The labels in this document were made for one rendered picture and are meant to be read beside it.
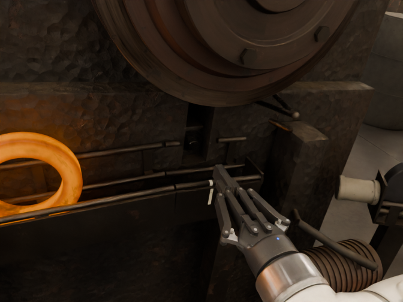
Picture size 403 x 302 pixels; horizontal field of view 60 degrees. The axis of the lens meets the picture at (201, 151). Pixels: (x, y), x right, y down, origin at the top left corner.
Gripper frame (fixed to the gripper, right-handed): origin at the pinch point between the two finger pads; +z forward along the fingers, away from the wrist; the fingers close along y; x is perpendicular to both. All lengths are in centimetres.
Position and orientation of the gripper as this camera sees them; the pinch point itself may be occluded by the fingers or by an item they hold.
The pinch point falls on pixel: (223, 181)
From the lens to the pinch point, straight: 66.7
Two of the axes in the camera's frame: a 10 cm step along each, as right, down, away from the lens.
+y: 9.2, -0.8, 3.9
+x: 1.6, -8.1, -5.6
